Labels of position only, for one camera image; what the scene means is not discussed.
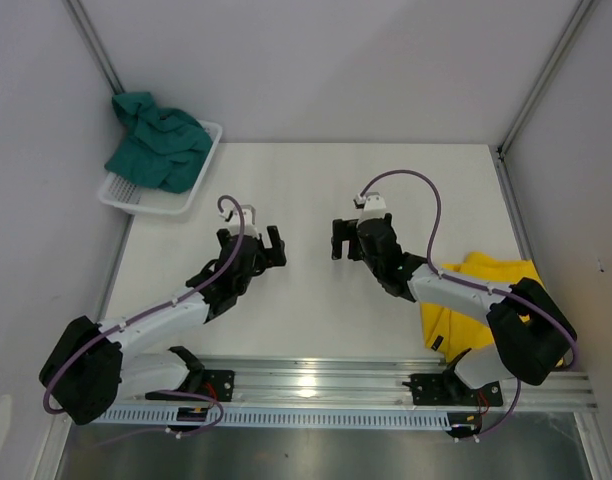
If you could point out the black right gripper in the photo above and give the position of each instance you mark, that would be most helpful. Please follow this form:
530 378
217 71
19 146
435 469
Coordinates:
345 231

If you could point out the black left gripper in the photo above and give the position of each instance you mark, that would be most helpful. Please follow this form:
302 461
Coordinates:
270 256

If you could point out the yellow shorts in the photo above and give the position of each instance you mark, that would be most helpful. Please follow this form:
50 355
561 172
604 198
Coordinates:
450 332

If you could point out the white plastic basket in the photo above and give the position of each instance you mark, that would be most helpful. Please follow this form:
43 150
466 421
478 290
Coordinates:
119 193

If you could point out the green shorts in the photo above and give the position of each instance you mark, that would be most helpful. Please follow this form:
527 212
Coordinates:
163 148

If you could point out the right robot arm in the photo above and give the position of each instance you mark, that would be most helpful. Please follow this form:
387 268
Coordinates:
530 334

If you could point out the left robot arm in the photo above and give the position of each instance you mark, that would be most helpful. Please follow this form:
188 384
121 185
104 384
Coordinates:
94 364

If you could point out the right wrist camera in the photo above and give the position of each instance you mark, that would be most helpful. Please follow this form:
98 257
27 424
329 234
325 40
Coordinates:
371 206

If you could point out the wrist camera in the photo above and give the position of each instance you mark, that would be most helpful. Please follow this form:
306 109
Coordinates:
241 220
371 206

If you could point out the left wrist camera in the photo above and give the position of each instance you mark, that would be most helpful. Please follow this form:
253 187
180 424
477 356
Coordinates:
241 220

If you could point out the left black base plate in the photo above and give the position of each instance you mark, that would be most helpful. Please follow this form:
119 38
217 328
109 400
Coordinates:
217 384

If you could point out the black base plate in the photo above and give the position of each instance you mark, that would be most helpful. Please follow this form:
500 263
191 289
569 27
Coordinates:
217 384
445 389

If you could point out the aluminium rail frame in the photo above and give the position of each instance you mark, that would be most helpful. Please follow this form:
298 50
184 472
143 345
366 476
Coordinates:
313 383

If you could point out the white slotted cable duct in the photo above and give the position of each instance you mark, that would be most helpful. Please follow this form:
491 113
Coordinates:
234 416

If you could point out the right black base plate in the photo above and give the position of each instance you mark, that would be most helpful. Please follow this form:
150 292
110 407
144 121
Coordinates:
445 389

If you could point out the left corner aluminium post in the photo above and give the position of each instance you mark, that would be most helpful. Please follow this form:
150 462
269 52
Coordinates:
94 44

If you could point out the corner aluminium post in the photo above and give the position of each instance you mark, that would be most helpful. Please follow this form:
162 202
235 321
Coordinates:
94 44
554 61

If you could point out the right corner aluminium post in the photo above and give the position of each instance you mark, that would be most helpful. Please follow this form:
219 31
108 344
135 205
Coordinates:
554 61

